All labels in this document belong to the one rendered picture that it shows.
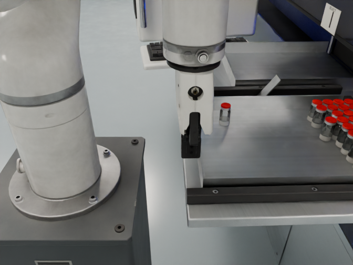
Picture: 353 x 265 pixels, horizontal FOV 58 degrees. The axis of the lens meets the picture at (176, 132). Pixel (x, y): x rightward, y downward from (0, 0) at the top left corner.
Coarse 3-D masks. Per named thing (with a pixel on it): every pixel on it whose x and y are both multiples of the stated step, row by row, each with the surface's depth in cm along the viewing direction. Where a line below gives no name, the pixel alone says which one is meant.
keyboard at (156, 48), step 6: (156, 42) 124; (162, 42) 124; (150, 48) 121; (156, 48) 118; (162, 48) 118; (150, 54) 116; (156, 54) 114; (162, 54) 115; (150, 60) 114; (156, 60) 115
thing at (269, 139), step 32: (224, 96) 71; (256, 96) 71; (288, 96) 71; (320, 96) 71; (224, 128) 66; (256, 128) 66; (288, 128) 66; (320, 128) 66; (224, 160) 58; (256, 160) 58; (288, 160) 58; (320, 160) 58
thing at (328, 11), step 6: (330, 6) 82; (324, 12) 85; (330, 12) 82; (336, 12) 79; (324, 18) 86; (330, 18) 82; (336, 18) 80; (324, 24) 86; (330, 24) 82; (336, 24) 80; (330, 30) 82
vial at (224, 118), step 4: (224, 108) 64; (228, 108) 64; (220, 112) 66; (224, 112) 65; (228, 112) 65; (220, 116) 66; (224, 116) 65; (228, 116) 66; (220, 120) 67; (224, 120) 66; (228, 120) 66; (220, 124) 67; (224, 124) 66; (228, 124) 67
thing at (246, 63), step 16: (240, 48) 100; (256, 48) 100; (272, 48) 100; (288, 48) 100; (304, 48) 100; (320, 48) 100; (224, 64) 92; (240, 64) 93; (256, 64) 93; (272, 64) 93; (288, 64) 93; (304, 64) 93; (320, 64) 93; (336, 64) 93; (240, 80) 78; (256, 80) 78; (288, 80) 78; (304, 80) 78; (320, 80) 78; (336, 80) 78; (352, 80) 79
